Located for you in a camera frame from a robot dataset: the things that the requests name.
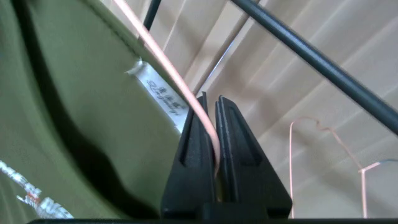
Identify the green sleeveless top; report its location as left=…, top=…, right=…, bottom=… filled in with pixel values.
left=0, top=0, right=191, bottom=220

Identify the black clothes rack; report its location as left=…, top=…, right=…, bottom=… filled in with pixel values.
left=142, top=0, right=398, bottom=136

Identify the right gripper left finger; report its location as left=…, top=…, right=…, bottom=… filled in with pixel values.
left=160, top=91, right=218, bottom=218

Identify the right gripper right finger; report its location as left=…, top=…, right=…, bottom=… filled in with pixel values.
left=215, top=95, right=293, bottom=218

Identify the beige curtain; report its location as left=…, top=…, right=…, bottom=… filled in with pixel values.
left=99, top=0, right=398, bottom=218

